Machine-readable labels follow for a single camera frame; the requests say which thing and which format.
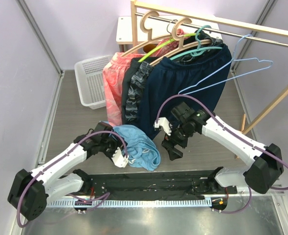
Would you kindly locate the wooden hanger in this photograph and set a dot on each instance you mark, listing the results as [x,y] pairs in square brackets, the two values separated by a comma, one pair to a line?
[138,46]
[180,39]

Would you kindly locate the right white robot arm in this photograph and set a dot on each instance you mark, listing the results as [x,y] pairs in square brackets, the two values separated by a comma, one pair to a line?
[262,163]

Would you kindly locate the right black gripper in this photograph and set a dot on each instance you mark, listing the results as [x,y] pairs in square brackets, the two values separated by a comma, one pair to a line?
[169,143]

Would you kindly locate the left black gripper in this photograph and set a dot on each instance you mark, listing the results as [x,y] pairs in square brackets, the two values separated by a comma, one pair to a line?
[117,142]

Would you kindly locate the lime green hanger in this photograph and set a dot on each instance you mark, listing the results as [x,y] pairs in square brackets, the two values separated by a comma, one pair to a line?
[161,48]

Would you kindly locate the white slotted cable duct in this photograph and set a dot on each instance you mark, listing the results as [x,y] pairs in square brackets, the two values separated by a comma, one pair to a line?
[73,203]

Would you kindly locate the wooden clothes rack frame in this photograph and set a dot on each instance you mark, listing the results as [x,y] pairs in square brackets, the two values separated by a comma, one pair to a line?
[255,29]

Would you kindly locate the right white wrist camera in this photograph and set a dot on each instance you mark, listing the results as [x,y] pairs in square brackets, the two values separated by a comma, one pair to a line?
[164,124]

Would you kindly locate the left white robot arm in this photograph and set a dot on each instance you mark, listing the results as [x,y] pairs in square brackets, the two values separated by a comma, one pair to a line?
[31,191]

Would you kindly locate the navy blue shorts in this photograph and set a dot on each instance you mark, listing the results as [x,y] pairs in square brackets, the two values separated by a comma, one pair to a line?
[168,78]

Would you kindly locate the teal plastic hanger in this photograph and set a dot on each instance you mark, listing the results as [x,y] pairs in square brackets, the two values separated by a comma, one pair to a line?
[199,50]

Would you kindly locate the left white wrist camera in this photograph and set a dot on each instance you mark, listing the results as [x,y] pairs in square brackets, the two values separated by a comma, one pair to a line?
[119,159]

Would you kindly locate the left wooden hanger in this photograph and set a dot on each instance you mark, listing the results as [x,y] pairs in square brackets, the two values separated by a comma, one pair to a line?
[138,46]

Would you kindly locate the light blue shorts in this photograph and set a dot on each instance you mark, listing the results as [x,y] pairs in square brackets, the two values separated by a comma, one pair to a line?
[142,151]

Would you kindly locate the black grey patterned shorts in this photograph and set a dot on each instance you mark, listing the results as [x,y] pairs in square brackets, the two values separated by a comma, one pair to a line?
[136,75]

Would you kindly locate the metal hanging rod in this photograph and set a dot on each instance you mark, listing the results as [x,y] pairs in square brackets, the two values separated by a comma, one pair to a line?
[252,38]

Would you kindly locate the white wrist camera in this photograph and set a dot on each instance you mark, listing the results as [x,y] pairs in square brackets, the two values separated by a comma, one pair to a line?
[164,124]
[119,159]

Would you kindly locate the pink patterned shorts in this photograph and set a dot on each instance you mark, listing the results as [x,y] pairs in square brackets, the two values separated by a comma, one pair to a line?
[113,75]

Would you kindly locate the light blue wire hanger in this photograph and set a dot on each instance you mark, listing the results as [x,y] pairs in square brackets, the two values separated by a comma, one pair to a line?
[234,59]

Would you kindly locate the white plastic basket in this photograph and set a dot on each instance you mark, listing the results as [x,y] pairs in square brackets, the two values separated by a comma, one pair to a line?
[89,80]

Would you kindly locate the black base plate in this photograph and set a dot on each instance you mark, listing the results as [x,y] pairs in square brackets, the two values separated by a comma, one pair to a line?
[162,186]

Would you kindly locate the right wooden hanger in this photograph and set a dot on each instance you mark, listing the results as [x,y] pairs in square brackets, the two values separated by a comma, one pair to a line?
[180,39]

